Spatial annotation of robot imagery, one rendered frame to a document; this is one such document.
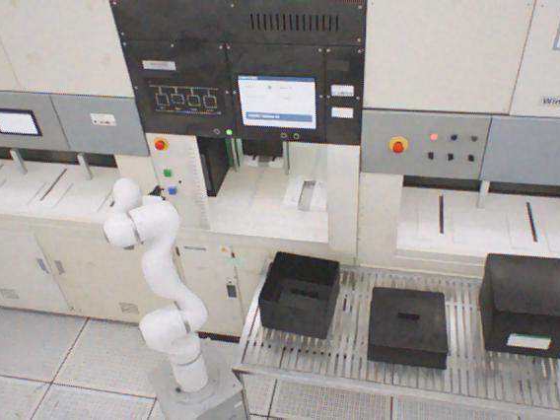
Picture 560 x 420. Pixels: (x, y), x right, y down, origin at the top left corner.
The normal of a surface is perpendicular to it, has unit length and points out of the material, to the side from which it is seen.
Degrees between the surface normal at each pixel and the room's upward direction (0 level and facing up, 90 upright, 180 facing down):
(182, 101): 90
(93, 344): 0
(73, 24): 90
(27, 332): 0
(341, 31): 90
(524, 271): 0
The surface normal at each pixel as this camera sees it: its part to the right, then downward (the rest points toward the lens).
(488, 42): -0.20, 0.64
